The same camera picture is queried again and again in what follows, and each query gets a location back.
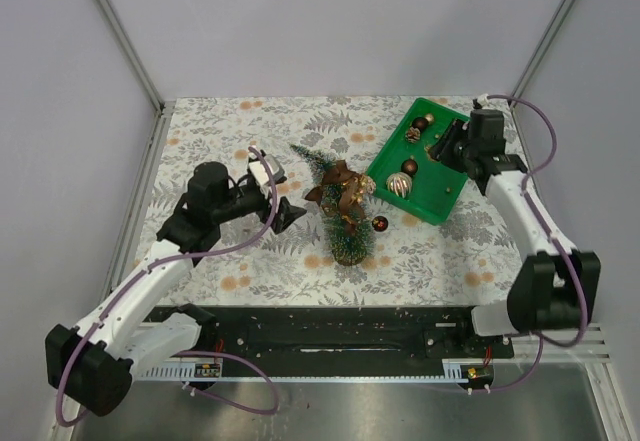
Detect brown faceted bauble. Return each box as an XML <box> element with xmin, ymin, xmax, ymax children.
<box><xmin>401</xmin><ymin>159</ymin><xmax>419</xmax><ymax>177</ymax></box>

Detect dark brown matte bauble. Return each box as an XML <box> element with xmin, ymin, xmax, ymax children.
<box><xmin>411</xmin><ymin>117</ymin><xmax>429</xmax><ymax>132</ymax></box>

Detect small dark brown bauble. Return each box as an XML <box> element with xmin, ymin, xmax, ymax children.
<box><xmin>372</xmin><ymin>216</ymin><xmax>389</xmax><ymax>232</ymax></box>

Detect grey metallic ornament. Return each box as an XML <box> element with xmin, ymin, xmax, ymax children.
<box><xmin>236</xmin><ymin>228</ymin><xmax>257</xmax><ymax>252</ymax></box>

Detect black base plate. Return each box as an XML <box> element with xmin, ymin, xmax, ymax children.
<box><xmin>194</xmin><ymin>306</ymin><xmax>514</xmax><ymax>364</ymax></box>

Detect frosted pine cone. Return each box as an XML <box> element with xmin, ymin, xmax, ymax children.
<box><xmin>405</xmin><ymin>127</ymin><xmax>422</xmax><ymax>144</ymax></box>

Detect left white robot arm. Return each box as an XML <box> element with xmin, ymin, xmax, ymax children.
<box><xmin>45</xmin><ymin>155</ymin><xmax>306</xmax><ymax>426</ymax></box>

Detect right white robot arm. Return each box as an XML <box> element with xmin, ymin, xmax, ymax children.
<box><xmin>429</xmin><ymin>109</ymin><xmax>601</xmax><ymax>357</ymax></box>

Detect green plastic tray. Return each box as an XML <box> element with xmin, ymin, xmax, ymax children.
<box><xmin>366</xmin><ymin>98</ymin><xmax>468</xmax><ymax>225</ymax></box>

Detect floral patterned table mat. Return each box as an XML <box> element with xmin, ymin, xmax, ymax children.
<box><xmin>135</xmin><ymin>96</ymin><xmax>522</xmax><ymax>306</ymax></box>

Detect silver striped bauble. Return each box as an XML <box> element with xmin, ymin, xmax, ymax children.
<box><xmin>386</xmin><ymin>171</ymin><xmax>413</xmax><ymax>199</ymax></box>

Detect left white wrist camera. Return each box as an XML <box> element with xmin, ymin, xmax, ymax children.
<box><xmin>247</xmin><ymin>147</ymin><xmax>287</xmax><ymax>197</ymax></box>

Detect small green christmas tree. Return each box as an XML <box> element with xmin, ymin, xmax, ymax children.
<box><xmin>290</xmin><ymin>144</ymin><xmax>376</xmax><ymax>267</ymax></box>

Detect white slotted cable duct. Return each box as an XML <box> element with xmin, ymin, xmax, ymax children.
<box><xmin>138</xmin><ymin>353</ymin><xmax>466</xmax><ymax>383</ymax></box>

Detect brown ribbon bow cluster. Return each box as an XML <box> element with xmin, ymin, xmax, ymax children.
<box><xmin>304</xmin><ymin>160</ymin><xmax>376</xmax><ymax>236</ymax></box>

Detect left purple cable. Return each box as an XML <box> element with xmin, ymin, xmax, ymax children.
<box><xmin>55</xmin><ymin>148</ymin><xmax>280</xmax><ymax>427</ymax></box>

